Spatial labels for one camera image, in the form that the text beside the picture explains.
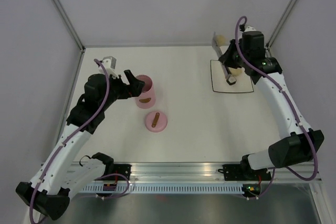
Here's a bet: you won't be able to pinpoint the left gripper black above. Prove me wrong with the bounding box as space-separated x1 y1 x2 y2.
100 70 144 110

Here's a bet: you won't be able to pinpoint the metal tongs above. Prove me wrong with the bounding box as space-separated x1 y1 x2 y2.
212 32 237 86

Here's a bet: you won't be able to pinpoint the round beige bun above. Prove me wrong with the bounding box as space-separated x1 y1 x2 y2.
229 68 242 77
215 35 226 47

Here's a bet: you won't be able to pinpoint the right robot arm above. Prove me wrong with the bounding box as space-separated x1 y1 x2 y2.
212 27 324 181

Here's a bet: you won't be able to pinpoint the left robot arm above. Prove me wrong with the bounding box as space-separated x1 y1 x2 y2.
16 70 145 223

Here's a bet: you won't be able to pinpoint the pink cylindrical lunch box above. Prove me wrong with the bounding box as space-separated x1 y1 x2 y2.
135 74 156 109

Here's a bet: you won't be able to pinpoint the pink lunch box lid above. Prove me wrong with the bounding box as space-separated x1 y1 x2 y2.
144 111 168 133

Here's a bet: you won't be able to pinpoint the white square plate black rim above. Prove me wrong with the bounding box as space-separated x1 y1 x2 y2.
210 60 254 93

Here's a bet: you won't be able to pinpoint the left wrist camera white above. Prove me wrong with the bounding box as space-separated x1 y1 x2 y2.
94 56 118 78

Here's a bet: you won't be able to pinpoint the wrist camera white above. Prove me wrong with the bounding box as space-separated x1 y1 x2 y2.
239 24 256 33
94 56 118 78

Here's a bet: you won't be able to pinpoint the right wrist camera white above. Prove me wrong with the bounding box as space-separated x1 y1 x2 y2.
239 24 256 33

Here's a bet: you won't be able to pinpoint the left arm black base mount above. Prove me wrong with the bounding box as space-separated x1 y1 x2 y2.
111 164 132 181

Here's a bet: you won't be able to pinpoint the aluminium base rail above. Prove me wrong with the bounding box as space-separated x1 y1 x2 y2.
70 161 323 183

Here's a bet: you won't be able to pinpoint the white slotted cable duct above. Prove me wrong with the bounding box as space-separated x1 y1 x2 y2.
80 183 244 195

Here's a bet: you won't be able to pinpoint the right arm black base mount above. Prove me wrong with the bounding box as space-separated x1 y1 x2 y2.
217 164 246 182

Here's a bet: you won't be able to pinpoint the right aluminium frame post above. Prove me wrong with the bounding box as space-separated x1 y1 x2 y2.
266 0 299 51

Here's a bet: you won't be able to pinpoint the aluminium frame post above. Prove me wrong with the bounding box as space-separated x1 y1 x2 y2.
266 0 299 51
51 0 85 52

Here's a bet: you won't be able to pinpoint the left aluminium frame post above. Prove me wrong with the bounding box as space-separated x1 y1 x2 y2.
51 0 85 52

